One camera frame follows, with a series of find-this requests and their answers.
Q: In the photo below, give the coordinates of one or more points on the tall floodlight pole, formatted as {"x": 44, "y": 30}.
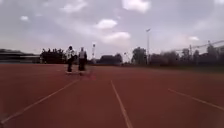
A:
{"x": 148, "y": 46}

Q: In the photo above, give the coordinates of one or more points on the row of dark trees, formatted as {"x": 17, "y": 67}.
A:
{"x": 52, "y": 56}
{"x": 173, "y": 57}

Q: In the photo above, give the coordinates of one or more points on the person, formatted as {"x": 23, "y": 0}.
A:
{"x": 82, "y": 58}
{"x": 70, "y": 58}

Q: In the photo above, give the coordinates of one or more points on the low long building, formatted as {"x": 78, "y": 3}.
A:
{"x": 16, "y": 56}

